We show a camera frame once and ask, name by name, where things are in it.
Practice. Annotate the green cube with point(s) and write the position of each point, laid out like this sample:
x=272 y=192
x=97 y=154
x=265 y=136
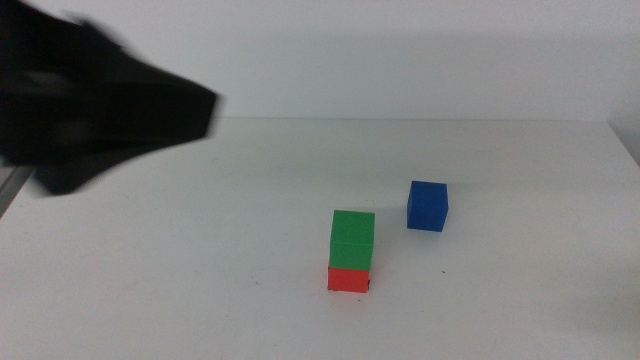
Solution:
x=352 y=240

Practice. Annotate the blue cube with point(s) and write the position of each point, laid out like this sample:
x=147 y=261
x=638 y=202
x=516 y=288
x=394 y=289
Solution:
x=426 y=206

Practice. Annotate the red cube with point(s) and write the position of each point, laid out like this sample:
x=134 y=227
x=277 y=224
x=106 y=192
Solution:
x=347 y=281

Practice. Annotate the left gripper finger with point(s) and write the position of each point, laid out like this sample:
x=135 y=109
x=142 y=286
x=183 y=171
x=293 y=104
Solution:
x=75 y=175
x=170 y=110

